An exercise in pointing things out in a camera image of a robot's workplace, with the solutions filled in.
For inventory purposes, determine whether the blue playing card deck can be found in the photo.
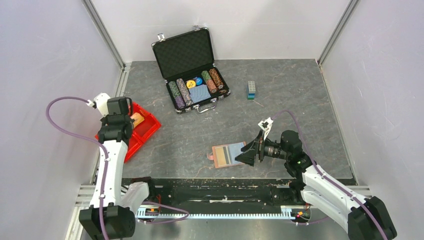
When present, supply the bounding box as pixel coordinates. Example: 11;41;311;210
189;84;211;103

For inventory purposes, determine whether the red bin far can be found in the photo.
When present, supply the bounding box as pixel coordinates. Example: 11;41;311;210
131;101;162;146

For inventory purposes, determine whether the orange leather card holder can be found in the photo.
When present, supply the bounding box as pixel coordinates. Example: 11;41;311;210
206;141;246;169

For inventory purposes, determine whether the grey blue toy brick stack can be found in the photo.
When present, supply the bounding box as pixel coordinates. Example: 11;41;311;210
246;80;256;100

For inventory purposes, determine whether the yellow dealer chip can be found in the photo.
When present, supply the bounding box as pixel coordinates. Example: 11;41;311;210
185;79;197;89

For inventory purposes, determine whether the aluminium slotted cable duct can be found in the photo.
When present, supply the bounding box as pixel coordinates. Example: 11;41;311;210
135;207;296;220

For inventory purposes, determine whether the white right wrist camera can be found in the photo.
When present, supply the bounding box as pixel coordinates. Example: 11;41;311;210
258;117;274;140

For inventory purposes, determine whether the brown orange chip stack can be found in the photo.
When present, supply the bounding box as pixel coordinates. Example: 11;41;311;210
208;68;224;90

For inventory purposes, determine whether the green purple chip stack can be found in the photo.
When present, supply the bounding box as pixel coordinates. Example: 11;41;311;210
168;81;186;109

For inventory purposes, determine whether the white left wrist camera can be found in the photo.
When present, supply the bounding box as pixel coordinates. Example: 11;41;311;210
86;92;111;117

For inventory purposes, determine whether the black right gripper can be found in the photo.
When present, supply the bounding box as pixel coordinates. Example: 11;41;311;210
234;130;290;167

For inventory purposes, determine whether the blue dealer chip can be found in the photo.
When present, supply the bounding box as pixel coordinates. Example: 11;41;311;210
193;76;204;86

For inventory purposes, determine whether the red bin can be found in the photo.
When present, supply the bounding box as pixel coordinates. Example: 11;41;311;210
94;132;144;164
131;101;162;146

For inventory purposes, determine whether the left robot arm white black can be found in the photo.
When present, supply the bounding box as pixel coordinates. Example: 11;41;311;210
79;93;157;240

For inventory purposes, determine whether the red bin near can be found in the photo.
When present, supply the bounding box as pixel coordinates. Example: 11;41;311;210
94;132;144;164

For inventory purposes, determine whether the black poker chip case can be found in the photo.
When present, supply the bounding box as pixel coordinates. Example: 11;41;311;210
151;26;231;114

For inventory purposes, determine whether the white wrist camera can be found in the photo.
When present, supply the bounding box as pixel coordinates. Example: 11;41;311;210
258;117;274;140
86;92;111;117

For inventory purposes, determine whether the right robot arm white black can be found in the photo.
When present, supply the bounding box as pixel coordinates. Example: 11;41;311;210
235;130;398;240

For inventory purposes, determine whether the pink grey chip stack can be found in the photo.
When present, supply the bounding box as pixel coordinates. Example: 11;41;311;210
176;78;194;106

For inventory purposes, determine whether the right aluminium frame post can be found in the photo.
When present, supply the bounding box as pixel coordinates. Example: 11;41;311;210
316;0;360;68

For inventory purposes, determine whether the aluminium frame post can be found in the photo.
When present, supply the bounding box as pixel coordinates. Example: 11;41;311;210
316;0;360;68
82;0;126;70

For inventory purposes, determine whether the gold credit card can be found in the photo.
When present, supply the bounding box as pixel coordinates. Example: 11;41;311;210
130;112;145;129

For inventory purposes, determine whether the left aluminium frame post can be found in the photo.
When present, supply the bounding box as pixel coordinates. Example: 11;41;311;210
82;0;126;70

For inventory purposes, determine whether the green red chip stack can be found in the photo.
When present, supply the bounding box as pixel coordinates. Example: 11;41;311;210
201;70;218;94

